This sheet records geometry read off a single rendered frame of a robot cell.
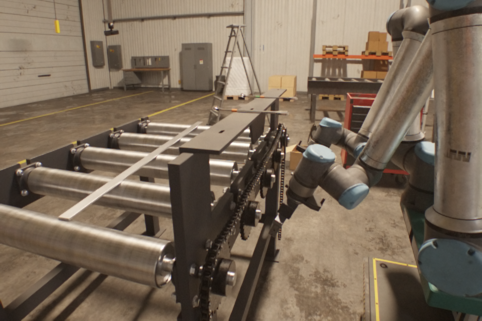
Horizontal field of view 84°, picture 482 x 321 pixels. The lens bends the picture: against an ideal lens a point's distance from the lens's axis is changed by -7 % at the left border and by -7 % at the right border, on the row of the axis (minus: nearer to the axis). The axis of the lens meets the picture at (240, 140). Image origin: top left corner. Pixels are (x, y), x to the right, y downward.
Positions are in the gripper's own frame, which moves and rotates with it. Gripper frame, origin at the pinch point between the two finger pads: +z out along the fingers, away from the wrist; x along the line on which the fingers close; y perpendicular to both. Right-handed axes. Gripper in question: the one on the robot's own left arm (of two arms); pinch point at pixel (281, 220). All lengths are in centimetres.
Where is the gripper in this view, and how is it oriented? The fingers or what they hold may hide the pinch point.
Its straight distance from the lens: 110.6
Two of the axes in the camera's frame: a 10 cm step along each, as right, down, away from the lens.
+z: -2.9, 7.9, 5.4
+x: -5.1, 3.5, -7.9
